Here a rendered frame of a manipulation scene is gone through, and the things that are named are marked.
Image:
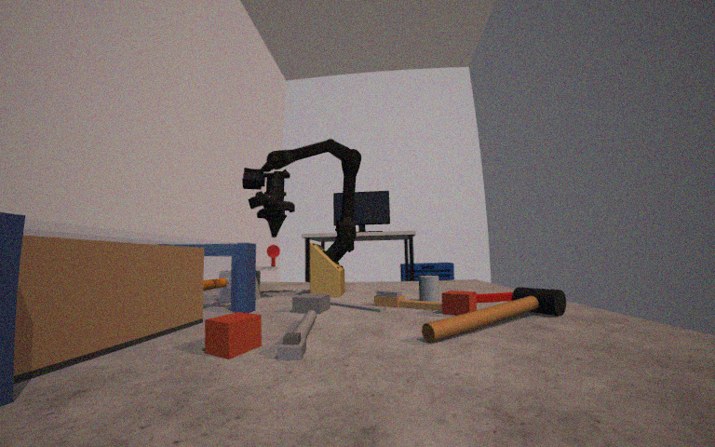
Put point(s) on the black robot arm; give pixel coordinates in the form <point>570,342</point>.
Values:
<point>350,158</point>

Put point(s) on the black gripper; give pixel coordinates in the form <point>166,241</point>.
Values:
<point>275,214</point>

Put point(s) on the black-headed mallet with wooden handle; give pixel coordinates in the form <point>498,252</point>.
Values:
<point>543,301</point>

